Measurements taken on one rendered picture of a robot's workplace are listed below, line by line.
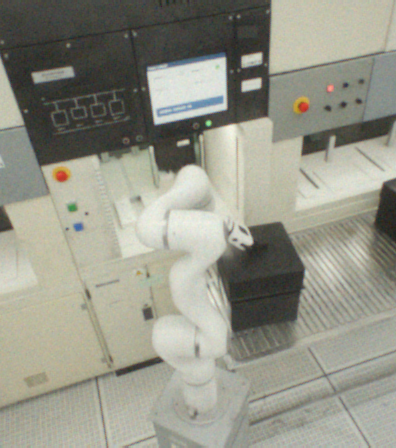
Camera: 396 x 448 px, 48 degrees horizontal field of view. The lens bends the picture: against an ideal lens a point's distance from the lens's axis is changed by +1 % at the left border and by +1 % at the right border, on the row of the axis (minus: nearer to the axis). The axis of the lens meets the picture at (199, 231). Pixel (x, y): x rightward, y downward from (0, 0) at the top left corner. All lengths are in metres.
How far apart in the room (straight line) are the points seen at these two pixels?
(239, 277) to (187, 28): 0.86
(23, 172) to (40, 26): 0.49
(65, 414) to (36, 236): 1.13
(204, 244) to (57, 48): 0.80
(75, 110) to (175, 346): 0.85
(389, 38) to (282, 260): 0.95
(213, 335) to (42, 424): 1.56
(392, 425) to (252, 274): 1.26
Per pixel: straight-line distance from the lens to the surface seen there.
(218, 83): 1.67
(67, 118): 1.60
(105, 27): 1.53
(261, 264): 1.63
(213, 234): 1.02
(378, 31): 1.96
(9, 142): 1.63
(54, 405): 2.68
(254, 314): 1.74
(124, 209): 2.21
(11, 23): 1.51
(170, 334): 1.30
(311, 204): 2.23
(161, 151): 2.32
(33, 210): 1.78
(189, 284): 1.13
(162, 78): 1.60
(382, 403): 2.61
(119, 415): 2.54
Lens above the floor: 2.21
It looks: 41 degrees down
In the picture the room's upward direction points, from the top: 5 degrees counter-clockwise
